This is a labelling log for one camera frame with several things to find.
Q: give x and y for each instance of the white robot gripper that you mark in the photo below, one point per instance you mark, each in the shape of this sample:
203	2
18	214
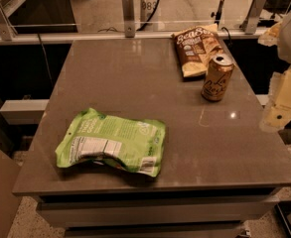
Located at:
278	114

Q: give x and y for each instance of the orange LaCroix soda can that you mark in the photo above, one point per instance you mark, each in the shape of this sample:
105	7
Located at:
217	77

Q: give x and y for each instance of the brown seaweed snack bag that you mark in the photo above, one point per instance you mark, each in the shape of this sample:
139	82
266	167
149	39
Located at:
195	47

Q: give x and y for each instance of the green rice chip bag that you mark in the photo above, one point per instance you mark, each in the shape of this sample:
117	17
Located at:
135	146

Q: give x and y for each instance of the grey table drawer cabinet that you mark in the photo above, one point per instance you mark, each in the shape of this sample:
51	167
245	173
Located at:
156	216

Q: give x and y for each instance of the right metal rail bracket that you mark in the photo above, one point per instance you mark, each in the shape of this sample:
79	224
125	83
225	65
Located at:
249	24

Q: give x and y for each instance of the metal rail bracket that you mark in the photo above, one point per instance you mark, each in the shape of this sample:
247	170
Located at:
128	18
7	31
249	24

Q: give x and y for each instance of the white cylinder post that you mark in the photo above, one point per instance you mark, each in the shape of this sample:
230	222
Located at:
148	8

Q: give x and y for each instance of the middle metal rail bracket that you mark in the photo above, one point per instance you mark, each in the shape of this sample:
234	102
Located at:
128	18

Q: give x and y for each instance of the metal guard rail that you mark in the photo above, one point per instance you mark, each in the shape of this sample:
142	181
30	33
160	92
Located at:
67	38

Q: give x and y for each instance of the left metal rail bracket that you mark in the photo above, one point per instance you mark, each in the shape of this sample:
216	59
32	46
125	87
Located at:
7	31

